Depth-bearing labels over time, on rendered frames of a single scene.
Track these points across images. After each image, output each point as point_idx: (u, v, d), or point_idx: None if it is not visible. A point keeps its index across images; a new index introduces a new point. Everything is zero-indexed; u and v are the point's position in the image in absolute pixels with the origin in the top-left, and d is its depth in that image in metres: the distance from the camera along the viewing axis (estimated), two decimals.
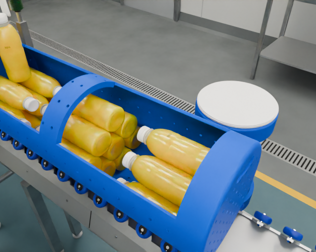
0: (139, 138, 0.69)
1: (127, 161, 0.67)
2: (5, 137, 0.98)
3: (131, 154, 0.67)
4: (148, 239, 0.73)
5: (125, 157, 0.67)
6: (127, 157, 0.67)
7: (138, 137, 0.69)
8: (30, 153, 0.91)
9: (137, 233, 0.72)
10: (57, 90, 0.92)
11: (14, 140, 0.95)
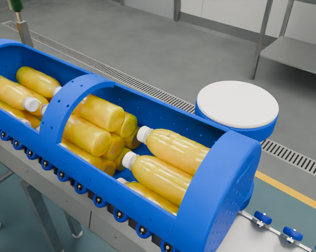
0: (139, 138, 0.69)
1: (127, 161, 0.67)
2: (5, 137, 0.98)
3: (131, 154, 0.67)
4: (148, 239, 0.73)
5: (125, 157, 0.67)
6: (127, 157, 0.67)
7: (138, 137, 0.69)
8: (30, 153, 0.91)
9: (137, 233, 0.72)
10: (57, 90, 0.92)
11: (14, 140, 0.95)
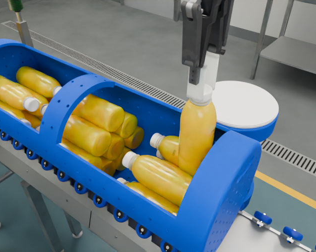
0: None
1: (127, 161, 0.67)
2: (5, 137, 0.98)
3: (131, 154, 0.67)
4: (148, 239, 0.73)
5: (125, 157, 0.67)
6: (127, 157, 0.67)
7: None
8: (30, 153, 0.91)
9: (137, 233, 0.72)
10: (57, 90, 0.92)
11: (14, 140, 0.95)
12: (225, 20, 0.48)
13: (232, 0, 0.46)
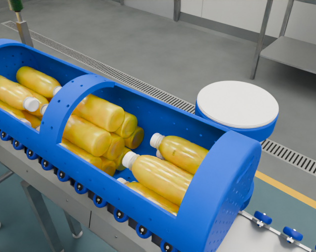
0: None
1: (127, 161, 0.67)
2: (5, 137, 0.98)
3: (131, 154, 0.67)
4: (148, 239, 0.73)
5: (125, 157, 0.67)
6: (127, 157, 0.67)
7: None
8: (30, 153, 0.91)
9: (137, 233, 0.72)
10: (57, 90, 0.92)
11: (14, 140, 0.95)
12: None
13: None
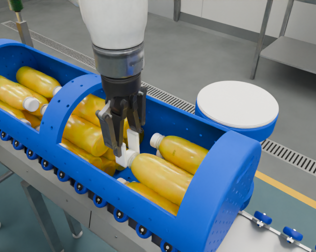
0: None
1: (126, 159, 0.67)
2: (5, 137, 0.98)
3: (130, 152, 0.67)
4: (148, 239, 0.73)
5: None
6: (127, 155, 0.67)
7: None
8: (30, 153, 0.91)
9: (137, 233, 0.72)
10: (57, 90, 0.92)
11: (14, 140, 0.95)
12: (140, 109, 0.64)
13: (143, 97, 0.62)
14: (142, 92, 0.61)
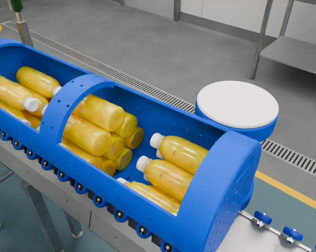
0: None
1: None
2: (5, 137, 0.98)
3: None
4: (148, 239, 0.73)
5: None
6: None
7: None
8: (30, 153, 0.91)
9: (137, 233, 0.72)
10: (57, 90, 0.92)
11: (14, 140, 0.95)
12: None
13: None
14: None
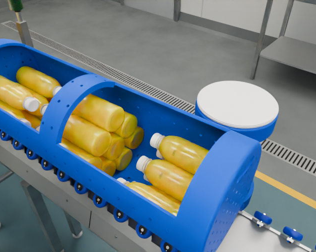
0: None
1: None
2: (5, 137, 0.98)
3: None
4: (148, 239, 0.73)
5: None
6: None
7: None
8: (30, 153, 0.91)
9: (137, 233, 0.72)
10: (57, 90, 0.92)
11: (14, 140, 0.95)
12: None
13: None
14: None
